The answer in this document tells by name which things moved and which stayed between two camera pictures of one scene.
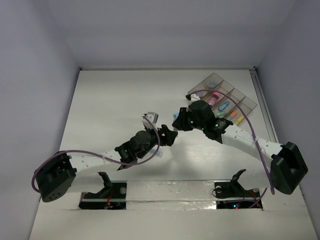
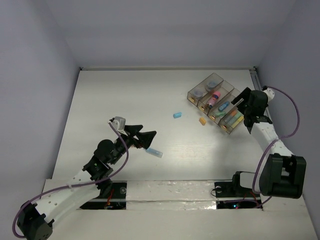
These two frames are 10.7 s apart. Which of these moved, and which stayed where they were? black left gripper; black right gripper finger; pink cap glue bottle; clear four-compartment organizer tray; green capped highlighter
Moved: black left gripper; black right gripper finger
Stayed: clear four-compartment organizer tray; green capped highlighter; pink cap glue bottle
